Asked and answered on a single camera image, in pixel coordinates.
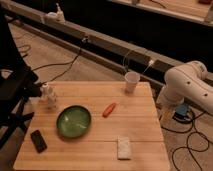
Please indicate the white pump dispenser bottle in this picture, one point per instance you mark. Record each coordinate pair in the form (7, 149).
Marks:
(58, 15)

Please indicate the clear plastic bottle white cap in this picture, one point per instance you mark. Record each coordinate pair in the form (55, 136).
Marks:
(48, 96)

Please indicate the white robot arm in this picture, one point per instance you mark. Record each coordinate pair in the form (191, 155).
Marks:
(187, 81)

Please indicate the wooden table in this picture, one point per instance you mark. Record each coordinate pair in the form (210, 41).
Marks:
(134, 116)

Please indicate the green bowl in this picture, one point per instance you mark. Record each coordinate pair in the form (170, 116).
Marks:
(73, 122)

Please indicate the black office chair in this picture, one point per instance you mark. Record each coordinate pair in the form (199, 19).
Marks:
(17, 88)

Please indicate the blue power box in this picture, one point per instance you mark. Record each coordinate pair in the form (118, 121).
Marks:
(182, 110)

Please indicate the white sponge block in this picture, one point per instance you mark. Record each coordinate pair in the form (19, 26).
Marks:
(123, 148)

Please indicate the black smartphone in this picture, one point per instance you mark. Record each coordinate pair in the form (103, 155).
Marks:
(38, 141)

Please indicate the orange carrot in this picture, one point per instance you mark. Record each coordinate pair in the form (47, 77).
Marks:
(109, 110)

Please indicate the white paper cup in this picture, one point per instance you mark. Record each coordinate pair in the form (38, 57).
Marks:
(131, 79)

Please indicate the long wooden beam rail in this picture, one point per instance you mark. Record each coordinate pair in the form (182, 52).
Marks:
(152, 42)

